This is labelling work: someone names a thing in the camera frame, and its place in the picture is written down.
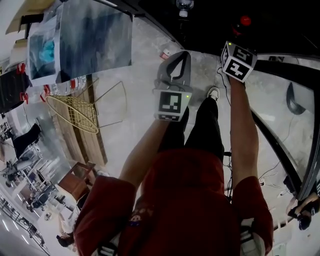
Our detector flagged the black cabinet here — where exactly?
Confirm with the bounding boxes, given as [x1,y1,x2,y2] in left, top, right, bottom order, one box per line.
[0,69,32,115]

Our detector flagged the wooden planks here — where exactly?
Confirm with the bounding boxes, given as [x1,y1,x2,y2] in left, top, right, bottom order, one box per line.
[53,82,109,167]

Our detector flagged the person's right forearm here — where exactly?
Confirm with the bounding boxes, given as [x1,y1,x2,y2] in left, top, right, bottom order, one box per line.
[228,76,260,199]

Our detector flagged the person's black trousers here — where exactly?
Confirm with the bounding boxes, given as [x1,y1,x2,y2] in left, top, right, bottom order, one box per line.
[159,96,225,161]

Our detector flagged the person's white shoe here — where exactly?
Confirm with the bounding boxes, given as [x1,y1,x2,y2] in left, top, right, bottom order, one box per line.
[206,86,221,102]

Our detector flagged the black cable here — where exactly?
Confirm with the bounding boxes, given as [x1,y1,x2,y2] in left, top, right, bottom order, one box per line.
[216,67,236,201]

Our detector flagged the clear plastic water bottle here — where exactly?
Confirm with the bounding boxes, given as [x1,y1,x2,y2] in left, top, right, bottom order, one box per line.
[175,0,195,18]

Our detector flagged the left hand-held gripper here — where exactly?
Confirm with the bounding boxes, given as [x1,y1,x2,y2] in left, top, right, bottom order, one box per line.
[152,50,193,123]

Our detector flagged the black mini fridge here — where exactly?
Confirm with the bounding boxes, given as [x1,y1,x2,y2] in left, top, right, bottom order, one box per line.
[99,0,320,201]

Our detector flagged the pack of water bottles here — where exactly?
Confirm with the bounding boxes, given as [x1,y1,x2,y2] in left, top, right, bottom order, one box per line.
[16,62,87,105]

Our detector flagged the person's red shirt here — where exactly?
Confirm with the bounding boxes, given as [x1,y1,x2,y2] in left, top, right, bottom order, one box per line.
[73,148,275,256]

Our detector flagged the gold wire chair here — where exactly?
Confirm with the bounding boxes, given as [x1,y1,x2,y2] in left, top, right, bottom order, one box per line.
[46,79,129,135]

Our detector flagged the person's left forearm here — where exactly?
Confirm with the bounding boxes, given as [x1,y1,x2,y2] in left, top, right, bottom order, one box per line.
[118,117,171,187]

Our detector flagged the black pedestal fan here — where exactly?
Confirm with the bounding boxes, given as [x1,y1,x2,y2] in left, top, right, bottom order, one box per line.
[286,82,307,116]

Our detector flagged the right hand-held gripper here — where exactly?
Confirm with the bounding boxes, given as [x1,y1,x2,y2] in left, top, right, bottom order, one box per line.
[220,40,259,84]

